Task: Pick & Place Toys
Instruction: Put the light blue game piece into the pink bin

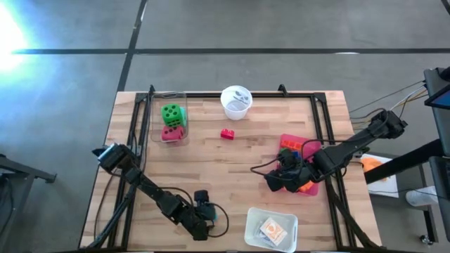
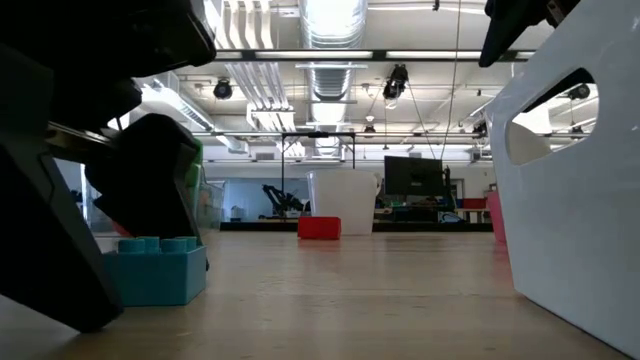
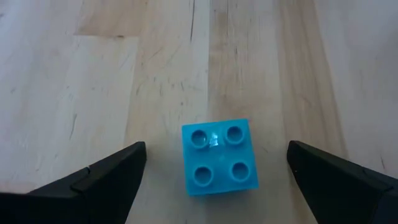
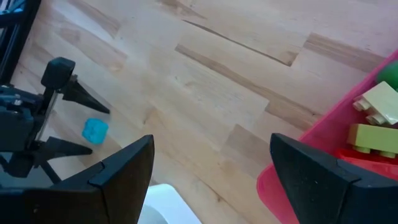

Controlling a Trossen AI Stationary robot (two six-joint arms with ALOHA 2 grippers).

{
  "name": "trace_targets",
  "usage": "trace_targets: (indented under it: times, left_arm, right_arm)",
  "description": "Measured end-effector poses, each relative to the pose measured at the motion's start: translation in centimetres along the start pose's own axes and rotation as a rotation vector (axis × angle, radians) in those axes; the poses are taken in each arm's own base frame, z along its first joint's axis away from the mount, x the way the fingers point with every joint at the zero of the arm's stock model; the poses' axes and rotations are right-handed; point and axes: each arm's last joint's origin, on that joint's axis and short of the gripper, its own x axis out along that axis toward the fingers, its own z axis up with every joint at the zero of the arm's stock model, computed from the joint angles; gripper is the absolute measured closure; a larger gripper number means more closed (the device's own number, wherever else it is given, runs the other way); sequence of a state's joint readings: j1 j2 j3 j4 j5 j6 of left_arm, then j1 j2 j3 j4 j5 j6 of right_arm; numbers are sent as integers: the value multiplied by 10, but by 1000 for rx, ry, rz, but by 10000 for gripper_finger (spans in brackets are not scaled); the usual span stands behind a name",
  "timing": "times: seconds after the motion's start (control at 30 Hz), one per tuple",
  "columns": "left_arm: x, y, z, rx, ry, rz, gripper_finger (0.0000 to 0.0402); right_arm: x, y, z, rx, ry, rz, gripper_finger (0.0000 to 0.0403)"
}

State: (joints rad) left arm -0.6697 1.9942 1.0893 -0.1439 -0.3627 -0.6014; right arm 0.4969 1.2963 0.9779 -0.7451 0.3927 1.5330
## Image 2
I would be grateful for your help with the black ceiling spotlight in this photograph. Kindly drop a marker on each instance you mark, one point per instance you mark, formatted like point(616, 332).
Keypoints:
point(222, 89)
point(579, 91)
point(396, 82)

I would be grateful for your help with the black overhead frame beam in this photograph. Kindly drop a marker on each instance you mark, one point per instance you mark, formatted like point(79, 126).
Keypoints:
point(350, 55)

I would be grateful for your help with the silver ventilation duct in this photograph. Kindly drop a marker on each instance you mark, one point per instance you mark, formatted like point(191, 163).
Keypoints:
point(330, 80)

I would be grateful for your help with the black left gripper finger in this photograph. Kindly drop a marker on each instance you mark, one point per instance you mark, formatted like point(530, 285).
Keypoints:
point(150, 175)
point(45, 240)

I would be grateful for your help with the pink plastic bin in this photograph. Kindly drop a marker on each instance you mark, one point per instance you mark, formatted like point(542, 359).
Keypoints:
point(496, 215)

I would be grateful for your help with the red two-stud brick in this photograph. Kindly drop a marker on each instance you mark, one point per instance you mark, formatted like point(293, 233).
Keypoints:
point(320, 227)

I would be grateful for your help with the teal brick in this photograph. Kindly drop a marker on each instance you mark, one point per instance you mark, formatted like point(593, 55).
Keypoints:
point(155, 280)

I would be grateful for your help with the clear plastic bin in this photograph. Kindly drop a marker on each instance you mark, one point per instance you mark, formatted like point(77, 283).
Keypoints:
point(215, 220)

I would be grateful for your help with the black background robot arm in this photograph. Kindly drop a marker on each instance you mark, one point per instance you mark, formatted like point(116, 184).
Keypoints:
point(285, 202)

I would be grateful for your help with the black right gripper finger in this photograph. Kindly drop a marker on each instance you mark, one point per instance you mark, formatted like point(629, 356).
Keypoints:
point(505, 27)

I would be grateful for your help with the black background workstation frame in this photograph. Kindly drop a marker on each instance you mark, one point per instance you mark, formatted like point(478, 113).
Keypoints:
point(282, 150)

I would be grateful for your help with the green foam die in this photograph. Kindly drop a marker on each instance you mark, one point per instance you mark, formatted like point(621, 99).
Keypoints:
point(198, 155)

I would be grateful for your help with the red foam die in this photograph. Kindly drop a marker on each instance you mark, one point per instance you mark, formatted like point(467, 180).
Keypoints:
point(122, 230)

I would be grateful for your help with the white plastic bin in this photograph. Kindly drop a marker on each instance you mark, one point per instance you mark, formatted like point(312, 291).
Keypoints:
point(565, 225)

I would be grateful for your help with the black monitor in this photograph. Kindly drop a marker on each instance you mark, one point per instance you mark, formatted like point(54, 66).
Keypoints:
point(412, 175)

